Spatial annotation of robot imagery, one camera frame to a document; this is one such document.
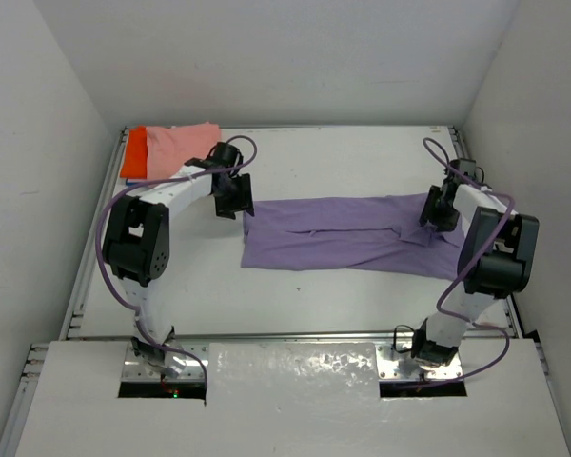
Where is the purple t-shirt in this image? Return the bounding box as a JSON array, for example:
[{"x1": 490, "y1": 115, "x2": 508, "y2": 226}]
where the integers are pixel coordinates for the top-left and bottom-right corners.
[{"x1": 241, "y1": 194, "x2": 464, "y2": 280}]

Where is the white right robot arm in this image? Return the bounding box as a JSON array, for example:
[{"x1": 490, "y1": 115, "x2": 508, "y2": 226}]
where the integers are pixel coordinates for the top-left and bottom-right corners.
[{"x1": 391, "y1": 159, "x2": 540, "y2": 367}]

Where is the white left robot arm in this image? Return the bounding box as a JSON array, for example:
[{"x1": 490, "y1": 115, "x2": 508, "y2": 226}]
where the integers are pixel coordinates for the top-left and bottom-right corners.
[{"x1": 94, "y1": 138, "x2": 254, "y2": 376}]

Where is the folded pink t-shirt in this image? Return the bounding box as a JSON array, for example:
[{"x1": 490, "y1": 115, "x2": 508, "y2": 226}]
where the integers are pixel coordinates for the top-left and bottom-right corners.
[{"x1": 146, "y1": 123, "x2": 222, "y2": 180}]

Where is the folded orange t-shirt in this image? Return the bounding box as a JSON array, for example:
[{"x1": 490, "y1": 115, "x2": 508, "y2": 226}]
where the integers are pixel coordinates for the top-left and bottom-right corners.
[{"x1": 119, "y1": 126, "x2": 148, "y2": 180}]

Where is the white foam front cover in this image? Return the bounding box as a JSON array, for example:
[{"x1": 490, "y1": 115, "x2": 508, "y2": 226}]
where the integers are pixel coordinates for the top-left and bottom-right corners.
[{"x1": 17, "y1": 340, "x2": 568, "y2": 456}]

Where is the aluminium right table rail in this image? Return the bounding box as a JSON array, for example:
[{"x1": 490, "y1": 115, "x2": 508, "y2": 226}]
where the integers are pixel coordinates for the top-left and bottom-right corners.
[{"x1": 448, "y1": 126, "x2": 523, "y2": 339}]

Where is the aluminium table rail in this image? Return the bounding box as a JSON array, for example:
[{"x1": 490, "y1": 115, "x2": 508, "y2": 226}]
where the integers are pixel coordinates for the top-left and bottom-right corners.
[
  {"x1": 448, "y1": 126, "x2": 523, "y2": 339},
  {"x1": 58, "y1": 128, "x2": 128, "y2": 341},
  {"x1": 66, "y1": 328, "x2": 520, "y2": 345}
]

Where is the aluminium front table rail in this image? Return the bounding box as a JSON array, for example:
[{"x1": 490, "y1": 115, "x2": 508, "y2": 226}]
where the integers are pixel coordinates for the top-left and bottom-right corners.
[{"x1": 66, "y1": 328, "x2": 520, "y2": 345}]

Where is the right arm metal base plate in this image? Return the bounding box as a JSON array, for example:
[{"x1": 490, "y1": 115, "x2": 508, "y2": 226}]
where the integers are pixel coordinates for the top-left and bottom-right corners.
[{"x1": 376, "y1": 341, "x2": 463, "y2": 383}]

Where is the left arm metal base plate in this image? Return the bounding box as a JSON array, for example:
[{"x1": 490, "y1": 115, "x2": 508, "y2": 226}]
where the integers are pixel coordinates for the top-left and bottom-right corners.
[{"x1": 121, "y1": 346, "x2": 208, "y2": 383}]

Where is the aluminium left table rail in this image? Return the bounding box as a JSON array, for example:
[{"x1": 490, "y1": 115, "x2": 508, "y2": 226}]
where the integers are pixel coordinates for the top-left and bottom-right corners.
[{"x1": 58, "y1": 128, "x2": 128, "y2": 341}]

